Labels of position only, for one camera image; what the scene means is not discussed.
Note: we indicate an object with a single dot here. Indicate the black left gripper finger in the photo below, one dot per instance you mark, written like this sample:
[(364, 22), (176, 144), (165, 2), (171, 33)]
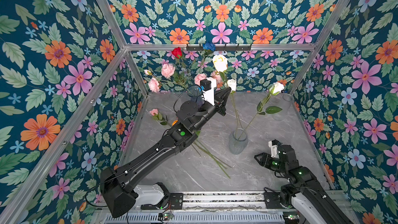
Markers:
[(222, 107), (223, 94)]

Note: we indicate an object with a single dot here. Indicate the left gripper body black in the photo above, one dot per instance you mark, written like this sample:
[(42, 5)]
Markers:
[(210, 109)]

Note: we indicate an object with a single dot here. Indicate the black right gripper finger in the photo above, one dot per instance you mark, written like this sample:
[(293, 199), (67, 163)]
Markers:
[(262, 163), (260, 156)]

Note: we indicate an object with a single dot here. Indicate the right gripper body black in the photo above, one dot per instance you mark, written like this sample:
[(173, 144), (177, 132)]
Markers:
[(273, 164)]

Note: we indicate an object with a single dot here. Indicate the white rose stem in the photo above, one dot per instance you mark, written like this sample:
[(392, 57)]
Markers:
[(233, 84)]

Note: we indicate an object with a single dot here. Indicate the purple blue glass vase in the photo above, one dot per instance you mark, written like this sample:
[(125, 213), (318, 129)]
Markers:
[(195, 94)]

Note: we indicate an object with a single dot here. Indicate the clear ribbed glass vase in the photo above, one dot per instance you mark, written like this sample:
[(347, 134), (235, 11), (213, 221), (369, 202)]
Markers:
[(238, 141)]

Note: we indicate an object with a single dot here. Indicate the cream peach rose stem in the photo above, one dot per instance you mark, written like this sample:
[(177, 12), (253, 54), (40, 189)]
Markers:
[(220, 63)]

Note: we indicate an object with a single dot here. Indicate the blue rose stem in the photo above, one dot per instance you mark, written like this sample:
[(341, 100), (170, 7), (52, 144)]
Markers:
[(206, 57)]

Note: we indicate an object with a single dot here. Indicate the white rose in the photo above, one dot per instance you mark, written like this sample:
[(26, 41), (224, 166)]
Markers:
[(262, 108)]

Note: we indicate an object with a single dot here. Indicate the pink carnation spray stem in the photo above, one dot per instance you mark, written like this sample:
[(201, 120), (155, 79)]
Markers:
[(169, 79)]

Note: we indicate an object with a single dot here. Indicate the red rose stem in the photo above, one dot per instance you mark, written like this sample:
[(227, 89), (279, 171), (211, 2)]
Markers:
[(200, 148), (178, 59)]

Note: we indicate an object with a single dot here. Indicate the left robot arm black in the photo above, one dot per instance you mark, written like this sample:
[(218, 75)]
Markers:
[(121, 187)]

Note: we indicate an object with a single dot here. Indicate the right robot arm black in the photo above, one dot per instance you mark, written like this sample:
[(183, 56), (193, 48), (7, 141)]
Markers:
[(303, 191)]

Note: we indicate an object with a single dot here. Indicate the clear glass vase far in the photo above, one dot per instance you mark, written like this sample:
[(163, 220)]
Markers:
[(283, 101)]

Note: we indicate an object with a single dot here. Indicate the red rose stem lying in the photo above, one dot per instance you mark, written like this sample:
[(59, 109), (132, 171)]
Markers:
[(200, 148)]

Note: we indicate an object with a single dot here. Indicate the pink rosebud stem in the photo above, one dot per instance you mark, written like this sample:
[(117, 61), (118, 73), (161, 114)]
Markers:
[(159, 117)]

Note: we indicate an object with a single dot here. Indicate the aluminium back crossbar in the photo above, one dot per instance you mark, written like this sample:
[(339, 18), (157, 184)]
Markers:
[(220, 47)]

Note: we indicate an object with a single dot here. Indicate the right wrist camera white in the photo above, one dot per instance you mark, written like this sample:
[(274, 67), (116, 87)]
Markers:
[(273, 145)]

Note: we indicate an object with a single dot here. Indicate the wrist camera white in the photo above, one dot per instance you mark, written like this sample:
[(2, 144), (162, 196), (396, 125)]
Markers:
[(208, 86), (273, 145)]

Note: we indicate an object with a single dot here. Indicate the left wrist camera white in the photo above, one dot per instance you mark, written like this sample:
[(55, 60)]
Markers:
[(208, 86)]

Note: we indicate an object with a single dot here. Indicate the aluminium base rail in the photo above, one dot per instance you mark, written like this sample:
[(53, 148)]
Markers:
[(210, 207)]

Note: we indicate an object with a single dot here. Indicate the aluminium frame post left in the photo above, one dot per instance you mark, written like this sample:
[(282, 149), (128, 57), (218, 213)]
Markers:
[(120, 39)]

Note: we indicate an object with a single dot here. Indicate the aluminium frame post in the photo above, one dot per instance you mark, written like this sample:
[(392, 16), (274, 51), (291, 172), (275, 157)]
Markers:
[(324, 34), (120, 39)]

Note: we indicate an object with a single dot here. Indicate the aluminium frame post right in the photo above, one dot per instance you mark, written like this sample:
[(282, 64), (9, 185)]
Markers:
[(324, 34)]

